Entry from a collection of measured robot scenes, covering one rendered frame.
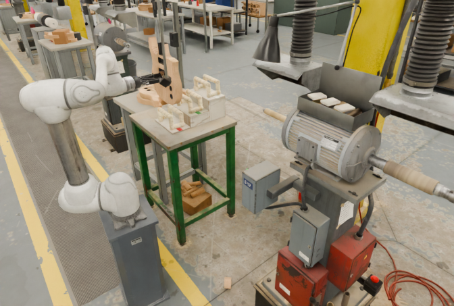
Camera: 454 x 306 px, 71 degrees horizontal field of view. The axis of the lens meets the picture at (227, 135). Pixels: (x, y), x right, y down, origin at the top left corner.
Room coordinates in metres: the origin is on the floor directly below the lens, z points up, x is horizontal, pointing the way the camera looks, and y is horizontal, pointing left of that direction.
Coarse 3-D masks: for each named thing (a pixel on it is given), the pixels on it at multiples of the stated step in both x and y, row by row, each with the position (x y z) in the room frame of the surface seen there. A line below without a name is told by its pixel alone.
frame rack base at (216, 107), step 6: (192, 90) 2.29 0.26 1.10; (204, 90) 2.28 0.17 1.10; (192, 96) 2.26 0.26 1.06; (204, 96) 2.16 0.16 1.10; (222, 96) 2.16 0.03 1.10; (204, 102) 2.13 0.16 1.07; (210, 102) 2.09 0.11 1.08; (216, 102) 2.12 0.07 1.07; (222, 102) 2.16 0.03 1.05; (210, 108) 2.09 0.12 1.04; (216, 108) 2.12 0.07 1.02; (222, 108) 2.16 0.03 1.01; (210, 114) 2.09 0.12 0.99; (216, 114) 2.12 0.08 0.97; (222, 114) 2.16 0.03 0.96; (210, 120) 2.09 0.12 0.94
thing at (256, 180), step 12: (252, 168) 1.22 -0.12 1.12; (264, 168) 1.22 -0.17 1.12; (276, 168) 1.22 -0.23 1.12; (252, 180) 1.14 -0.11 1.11; (264, 180) 1.16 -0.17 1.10; (276, 180) 1.21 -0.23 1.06; (252, 192) 1.14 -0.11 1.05; (264, 192) 1.16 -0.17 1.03; (252, 204) 1.14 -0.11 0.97; (264, 204) 1.16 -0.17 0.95; (288, 204) 1.17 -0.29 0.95; (300, 204) 1.14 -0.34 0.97
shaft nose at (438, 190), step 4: (436, 184) 0.89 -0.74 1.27; (440, 184) 0.89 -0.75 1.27; (436, 188) 0.88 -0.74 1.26; (440, 188) 0.87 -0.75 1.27; (444, 188) 0.87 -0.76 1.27; (448, 188) 0.87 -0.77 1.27; (432, 192) 0.88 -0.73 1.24; (436, 192) 0.87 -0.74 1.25; (440, 192) 0.87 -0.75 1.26; (444, 192) 0.86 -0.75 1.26; (448, 192) 0.86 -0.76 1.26; (452, 192) 0.85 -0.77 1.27; (440, 196) 0.87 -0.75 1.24; (444, 196) 0.86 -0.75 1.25; (448, 196) 0.85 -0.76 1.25; (452, 196) 0.84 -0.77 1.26; (452, 200) 0.83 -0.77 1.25
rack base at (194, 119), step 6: (180, 108) 2.13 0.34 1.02; (186, 108) 2.13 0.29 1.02; (204, 108) 2.12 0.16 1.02; (174, 114) 2.17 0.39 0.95; (186, 114) 2.03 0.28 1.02; (192, 114) 2.02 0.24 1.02; (198, 114) 2.03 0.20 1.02; (204, 114) 2.06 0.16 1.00; (186, 120) 2.03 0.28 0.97; (192, 120) 2.00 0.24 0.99; (198, 120) 2.03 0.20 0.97; (204, 120) 2.06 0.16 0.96; (192, 126) 1.99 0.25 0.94
